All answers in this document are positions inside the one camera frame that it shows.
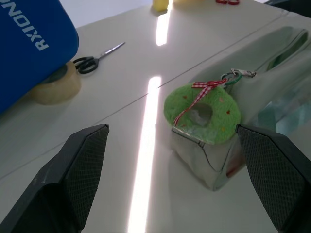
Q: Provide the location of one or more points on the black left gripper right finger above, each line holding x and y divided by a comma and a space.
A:
277, 174

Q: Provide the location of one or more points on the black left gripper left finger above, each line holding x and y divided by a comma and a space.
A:
60, 184

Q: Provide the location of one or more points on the translucent zip pouch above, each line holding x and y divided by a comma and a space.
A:
262, 63

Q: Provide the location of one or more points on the green plush wreath charm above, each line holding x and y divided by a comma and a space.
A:
218, 106

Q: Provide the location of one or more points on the clear packing tape roll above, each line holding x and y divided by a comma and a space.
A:
58, 87

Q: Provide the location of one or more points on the blue case with white lettering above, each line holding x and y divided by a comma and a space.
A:
26, 46

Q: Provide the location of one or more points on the yellow block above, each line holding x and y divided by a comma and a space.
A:
160, 4

